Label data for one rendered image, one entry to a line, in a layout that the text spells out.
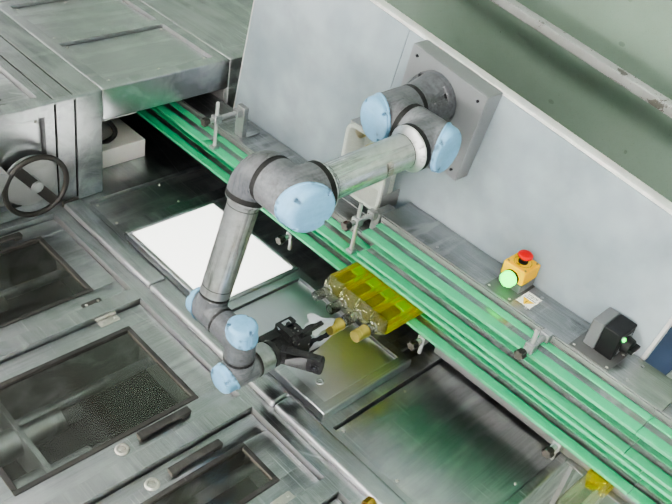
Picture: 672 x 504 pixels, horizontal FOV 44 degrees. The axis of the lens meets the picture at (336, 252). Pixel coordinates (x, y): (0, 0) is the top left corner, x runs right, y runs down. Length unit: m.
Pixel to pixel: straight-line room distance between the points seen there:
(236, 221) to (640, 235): 0.93
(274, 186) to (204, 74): 1.19
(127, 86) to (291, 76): 0.51
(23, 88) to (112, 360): 0.88
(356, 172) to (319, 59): 0.81
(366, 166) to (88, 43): 1.39
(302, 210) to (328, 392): 0.65
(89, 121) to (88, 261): 0.43
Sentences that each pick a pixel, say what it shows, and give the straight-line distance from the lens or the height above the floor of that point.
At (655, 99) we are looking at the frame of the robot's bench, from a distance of 2.58.
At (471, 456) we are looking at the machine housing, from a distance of 2.21.
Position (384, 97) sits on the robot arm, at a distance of 2.05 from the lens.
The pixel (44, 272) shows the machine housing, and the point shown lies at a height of 1.58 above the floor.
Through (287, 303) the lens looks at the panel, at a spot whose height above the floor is 1.11.
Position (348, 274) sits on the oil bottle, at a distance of 2.32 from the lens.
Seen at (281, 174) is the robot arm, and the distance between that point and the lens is 1.74.
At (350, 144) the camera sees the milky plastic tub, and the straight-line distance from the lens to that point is 2.45.
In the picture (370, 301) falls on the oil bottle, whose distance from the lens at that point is 2.25.
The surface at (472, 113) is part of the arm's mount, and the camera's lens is 2.15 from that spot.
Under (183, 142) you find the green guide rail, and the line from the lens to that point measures 2.92.
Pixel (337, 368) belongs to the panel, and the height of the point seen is 1.17.
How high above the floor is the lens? 2.47
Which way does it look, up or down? 38 degrees down
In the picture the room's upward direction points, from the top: 115 degrees counter-clockwise
